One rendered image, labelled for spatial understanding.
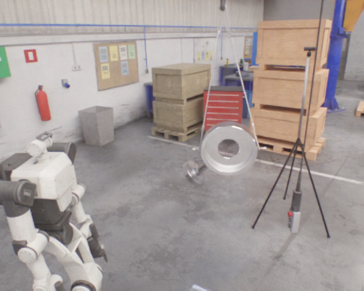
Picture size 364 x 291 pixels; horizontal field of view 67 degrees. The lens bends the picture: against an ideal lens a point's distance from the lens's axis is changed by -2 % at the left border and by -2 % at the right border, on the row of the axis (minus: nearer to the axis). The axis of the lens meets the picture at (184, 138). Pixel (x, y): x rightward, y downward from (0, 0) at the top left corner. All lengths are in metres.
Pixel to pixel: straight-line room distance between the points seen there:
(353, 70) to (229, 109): 9.27
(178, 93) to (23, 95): 2.54
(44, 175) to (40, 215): 0.22
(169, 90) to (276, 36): 2.08
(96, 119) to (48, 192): 3.91
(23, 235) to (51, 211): 0.17
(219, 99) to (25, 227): 4.35
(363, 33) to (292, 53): 9.22
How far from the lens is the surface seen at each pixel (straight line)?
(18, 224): 1.37
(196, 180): 1.95
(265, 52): 4.84
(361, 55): 13.84
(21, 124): 5.16
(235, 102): 5.23
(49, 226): 1.59
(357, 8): 7.81
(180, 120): 5.27
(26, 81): 5.14
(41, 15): 5.40
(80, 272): 1.74
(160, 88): 5.46
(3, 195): 1.32
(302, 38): 4.70
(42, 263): 1.51
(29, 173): 1.40
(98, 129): 5.30
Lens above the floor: 1.91
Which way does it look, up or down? 20 degrees down
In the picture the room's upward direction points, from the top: 1 degrees counter-clockwise
